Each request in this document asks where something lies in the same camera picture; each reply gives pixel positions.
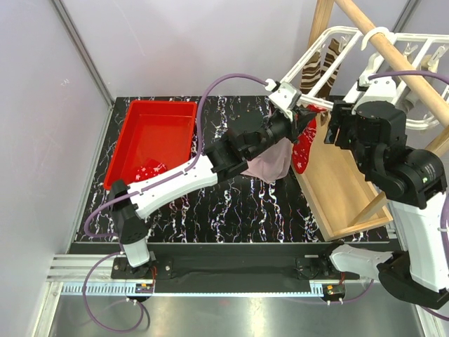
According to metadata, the brown striped sock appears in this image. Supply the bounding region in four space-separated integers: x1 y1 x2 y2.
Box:
317 38 347 98
300 52 321 94

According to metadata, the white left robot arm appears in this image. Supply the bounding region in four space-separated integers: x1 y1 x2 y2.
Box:
109 107 316 278

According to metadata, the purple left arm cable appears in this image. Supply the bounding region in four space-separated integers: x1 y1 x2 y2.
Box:
85 72 271 243

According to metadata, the white clip hanger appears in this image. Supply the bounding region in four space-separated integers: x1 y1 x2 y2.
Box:
280 26 448 111

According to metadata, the wooden hanging rod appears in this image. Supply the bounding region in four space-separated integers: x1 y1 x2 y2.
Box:
335 0 448 126

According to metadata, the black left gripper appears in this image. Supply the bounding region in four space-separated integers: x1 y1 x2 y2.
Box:
246 105 316 161

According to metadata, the mauve sock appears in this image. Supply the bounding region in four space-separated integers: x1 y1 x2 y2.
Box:
241 138 293 183

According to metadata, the red snowflake sock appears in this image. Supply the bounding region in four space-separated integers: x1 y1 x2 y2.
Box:
131 159 168 183
292 117 317 174

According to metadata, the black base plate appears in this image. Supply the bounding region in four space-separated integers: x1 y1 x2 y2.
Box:
111 243 360 297

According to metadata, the wooden rack frame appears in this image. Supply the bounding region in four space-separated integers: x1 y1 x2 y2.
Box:
287 0 449 242

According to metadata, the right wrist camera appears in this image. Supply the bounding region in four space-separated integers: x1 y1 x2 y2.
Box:
357 75 397 104

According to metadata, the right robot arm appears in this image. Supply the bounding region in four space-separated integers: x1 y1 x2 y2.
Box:
318 75 448 310

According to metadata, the red plastic bin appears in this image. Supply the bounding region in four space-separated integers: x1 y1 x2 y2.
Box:
103 100 197 190

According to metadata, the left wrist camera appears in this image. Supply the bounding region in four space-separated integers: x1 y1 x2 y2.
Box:
265 79 302 121

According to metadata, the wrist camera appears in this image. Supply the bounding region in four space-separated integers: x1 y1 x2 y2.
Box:
357 75 397 104
265 79 302 121

